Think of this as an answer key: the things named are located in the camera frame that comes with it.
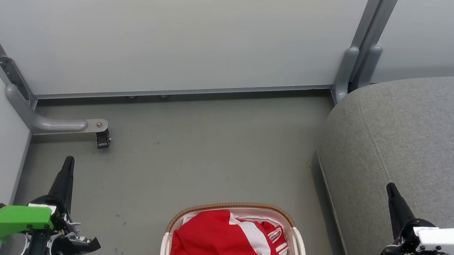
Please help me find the grey tall partition post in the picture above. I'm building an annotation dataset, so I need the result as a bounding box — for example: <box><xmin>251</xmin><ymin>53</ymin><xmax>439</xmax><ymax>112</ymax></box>
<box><xmin>347</xmin><ymin>0</ymin><xmax>401</xmax><ymax>94</ymax></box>

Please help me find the grey curved partition foot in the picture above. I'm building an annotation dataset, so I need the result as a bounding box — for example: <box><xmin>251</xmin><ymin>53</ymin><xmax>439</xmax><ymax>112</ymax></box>
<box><xmin>1</xmin><ymin>83</ymin><xmax>112</xmax><ymax>142</ymax></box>

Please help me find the small black caster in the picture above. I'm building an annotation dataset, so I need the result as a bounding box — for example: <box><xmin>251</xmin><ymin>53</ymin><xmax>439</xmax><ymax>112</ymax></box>
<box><xmin>95</xmin><ymin>128</ymin><xmax>112</xmax><ymax>150</ymax></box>

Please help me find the white laundry basket brown rim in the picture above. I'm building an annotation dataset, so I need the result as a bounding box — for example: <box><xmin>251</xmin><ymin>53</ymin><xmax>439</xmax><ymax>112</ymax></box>
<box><xmin>160</xmin><ymin>194</ymin><xmax>313</xmax><ymax>255</ymax></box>

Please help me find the red shorts white trim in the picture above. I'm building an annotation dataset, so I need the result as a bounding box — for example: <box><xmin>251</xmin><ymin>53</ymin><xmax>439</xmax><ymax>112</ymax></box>
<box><xmin>170</xmin><ymin>205</ymin><xmax>286</xmax><ymax>255</ymax></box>

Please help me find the grey fabric sofa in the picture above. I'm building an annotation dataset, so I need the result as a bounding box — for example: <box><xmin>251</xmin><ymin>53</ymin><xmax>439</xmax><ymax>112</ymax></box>
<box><xmin>307</xmin><ymin>58</ymin><xmax>454</xmax><ymax>255</ymax></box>

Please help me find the grey slanted partition post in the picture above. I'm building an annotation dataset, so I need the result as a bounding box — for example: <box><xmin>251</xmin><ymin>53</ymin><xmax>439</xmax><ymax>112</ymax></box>
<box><xmin>0</xmin><ymin>0</ymin><xmax>48</xmax><ymax>109</ymax></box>

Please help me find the grey upright partition foot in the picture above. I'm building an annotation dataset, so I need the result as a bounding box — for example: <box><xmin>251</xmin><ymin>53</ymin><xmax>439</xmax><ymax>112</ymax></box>
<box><xmin>331</xmin><ymin>41</ymin><xmax>384</xmax><ymax>107</ymax></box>

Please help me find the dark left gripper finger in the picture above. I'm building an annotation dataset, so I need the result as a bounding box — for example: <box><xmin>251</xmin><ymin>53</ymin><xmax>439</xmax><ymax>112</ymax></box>
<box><xmin>46</xmin><ymin>154</ymin><xmax>77</xmax><ymax>214</ymax></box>

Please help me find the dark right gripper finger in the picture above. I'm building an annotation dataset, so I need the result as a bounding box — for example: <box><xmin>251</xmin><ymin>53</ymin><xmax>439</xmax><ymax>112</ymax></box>
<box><xmin>381</xmin><ymin>182</ymin><xmax>419</xmax><ymax>242</ymax></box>

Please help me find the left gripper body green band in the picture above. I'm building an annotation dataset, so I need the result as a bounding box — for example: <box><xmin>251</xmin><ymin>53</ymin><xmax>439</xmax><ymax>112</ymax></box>
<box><xmin>0</xmin><ymin>191</ymin><xmax>79</xmax><ymax>253</ymax></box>

